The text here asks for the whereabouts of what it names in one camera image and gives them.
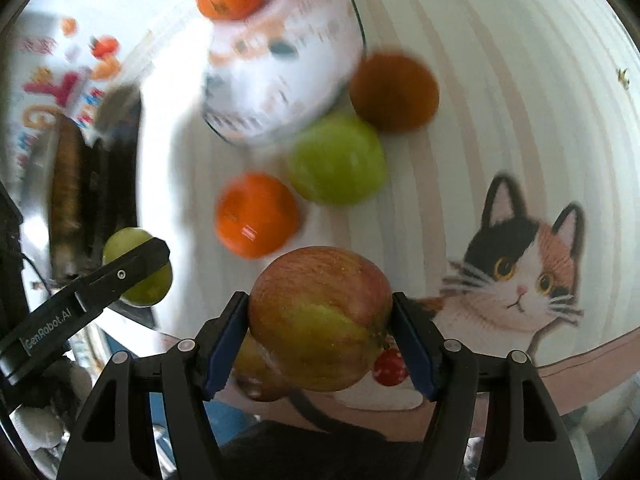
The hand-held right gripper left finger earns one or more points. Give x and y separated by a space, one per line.
227 345

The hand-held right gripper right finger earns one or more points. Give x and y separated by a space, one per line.
412 345

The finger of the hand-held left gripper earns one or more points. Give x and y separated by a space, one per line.
135 265

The small green apple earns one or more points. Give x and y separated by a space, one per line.
150 287

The red and green apple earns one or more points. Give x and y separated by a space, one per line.
320 320

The bright orange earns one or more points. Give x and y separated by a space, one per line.
257 215

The large green apple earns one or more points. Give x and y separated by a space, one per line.
337 160

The dark orange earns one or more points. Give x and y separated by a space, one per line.
395 92

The white printed tray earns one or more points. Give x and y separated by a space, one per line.
300 60

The person's left hand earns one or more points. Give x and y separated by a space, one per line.
35 425

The brownish pear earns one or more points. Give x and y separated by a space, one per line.
255 375

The brown object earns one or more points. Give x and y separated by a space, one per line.
65 195

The striped cat print mat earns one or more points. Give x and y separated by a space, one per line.
500 110

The fruit wall sticker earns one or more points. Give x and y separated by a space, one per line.
50 85

